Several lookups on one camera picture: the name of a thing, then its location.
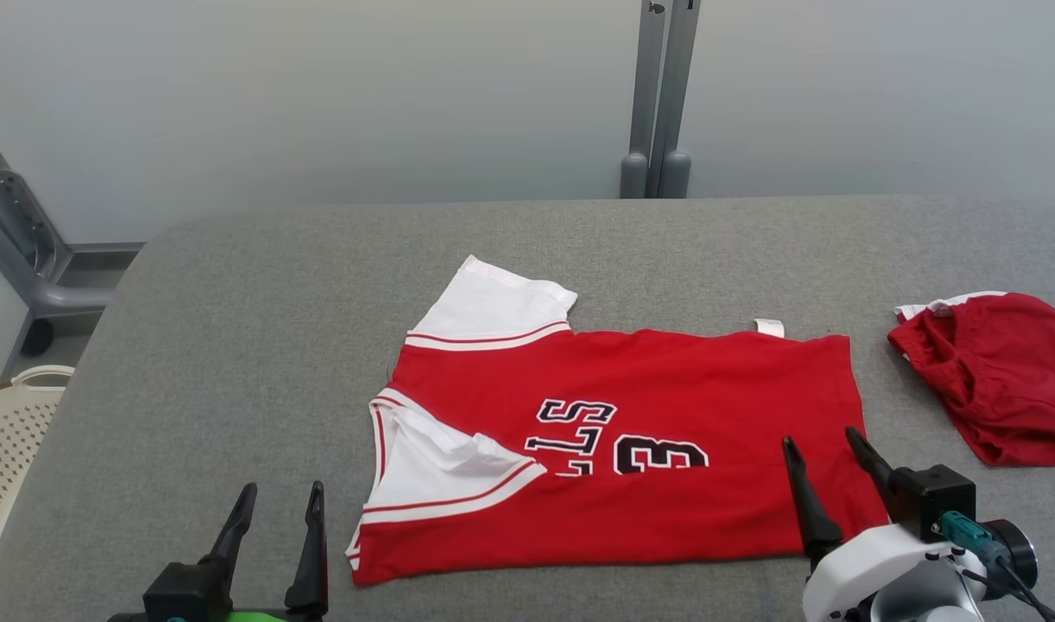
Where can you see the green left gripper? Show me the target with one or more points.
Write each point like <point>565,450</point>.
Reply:
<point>268,617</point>

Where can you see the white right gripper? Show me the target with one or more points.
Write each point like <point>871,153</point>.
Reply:
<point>851,574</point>

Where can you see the red white jersey shirt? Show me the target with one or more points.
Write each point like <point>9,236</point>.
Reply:
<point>665,518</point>

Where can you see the red shorts white stripe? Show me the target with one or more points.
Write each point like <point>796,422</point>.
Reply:
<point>1011,389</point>

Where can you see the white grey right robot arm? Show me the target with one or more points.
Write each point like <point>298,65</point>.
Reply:
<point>924,600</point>

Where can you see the cream plastic laundry basket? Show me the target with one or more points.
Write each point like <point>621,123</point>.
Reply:
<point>9,441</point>

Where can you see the grey metal stand posts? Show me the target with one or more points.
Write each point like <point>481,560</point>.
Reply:
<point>661,104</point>

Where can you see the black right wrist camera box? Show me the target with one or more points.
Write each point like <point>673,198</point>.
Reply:
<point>929,497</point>

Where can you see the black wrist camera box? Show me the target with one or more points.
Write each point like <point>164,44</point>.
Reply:
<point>186,592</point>
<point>929,497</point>

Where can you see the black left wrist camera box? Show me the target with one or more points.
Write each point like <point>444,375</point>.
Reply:
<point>186,592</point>

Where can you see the grey metal wheeled frame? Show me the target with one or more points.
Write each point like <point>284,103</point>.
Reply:
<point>26,250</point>

